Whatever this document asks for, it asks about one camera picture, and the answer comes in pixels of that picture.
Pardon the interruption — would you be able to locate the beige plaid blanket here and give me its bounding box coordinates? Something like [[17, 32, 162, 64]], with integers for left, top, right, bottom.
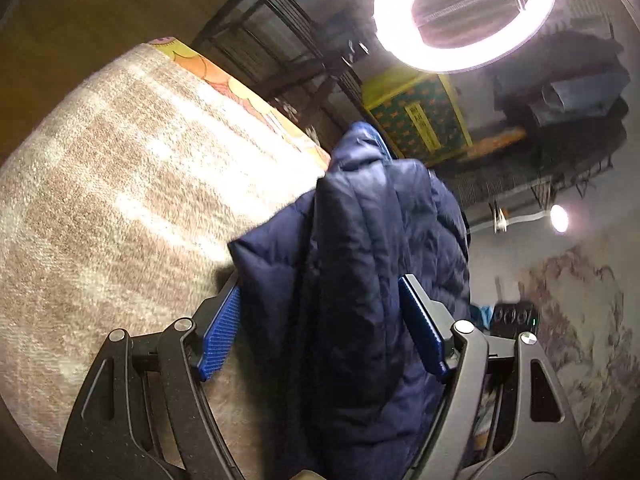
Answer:
[[0, 45, 326, 471]]

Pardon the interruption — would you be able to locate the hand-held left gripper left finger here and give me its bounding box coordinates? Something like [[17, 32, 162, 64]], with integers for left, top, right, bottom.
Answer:
[[57, 272, 246, 480]]

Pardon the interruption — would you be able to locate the navy puffer jacket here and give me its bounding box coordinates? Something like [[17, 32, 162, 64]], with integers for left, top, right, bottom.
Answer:
[[227, 121, 473, 480]]

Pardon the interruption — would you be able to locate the black wire shelf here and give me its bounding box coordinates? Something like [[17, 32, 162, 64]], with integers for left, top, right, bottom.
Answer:
[[440, 110, 628, 211]]

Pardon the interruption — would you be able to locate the black metal rack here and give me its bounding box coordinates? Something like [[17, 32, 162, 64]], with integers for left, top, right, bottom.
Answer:
[[192, 0, 371, 146]]

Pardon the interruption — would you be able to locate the colourful patterned bed sheet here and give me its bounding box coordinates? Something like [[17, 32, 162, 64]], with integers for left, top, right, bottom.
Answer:
[[145, 37, 333, 168]]

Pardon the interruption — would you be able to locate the light blue jacket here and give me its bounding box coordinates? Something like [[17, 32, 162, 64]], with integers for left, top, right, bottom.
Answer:
[[471, 305, 496, 332]]

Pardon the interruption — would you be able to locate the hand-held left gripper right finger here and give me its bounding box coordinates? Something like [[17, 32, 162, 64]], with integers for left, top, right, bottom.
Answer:
[[397, 274, 586, 480]]

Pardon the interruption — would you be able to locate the yellow patterned box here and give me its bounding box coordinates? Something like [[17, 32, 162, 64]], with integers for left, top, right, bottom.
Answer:
[[362, 72, 473, 163]]

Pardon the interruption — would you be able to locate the white clip lamp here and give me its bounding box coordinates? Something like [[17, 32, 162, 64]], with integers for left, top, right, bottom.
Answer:
[[492, 200, 571, 235]]

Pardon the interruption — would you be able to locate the ring light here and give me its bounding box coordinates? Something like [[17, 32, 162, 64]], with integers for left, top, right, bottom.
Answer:
[[372, 0, 558, 73]]

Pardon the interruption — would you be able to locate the landscape wall poster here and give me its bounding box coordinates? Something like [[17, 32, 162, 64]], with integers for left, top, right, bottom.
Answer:
[[520, 245, 631, 466]]

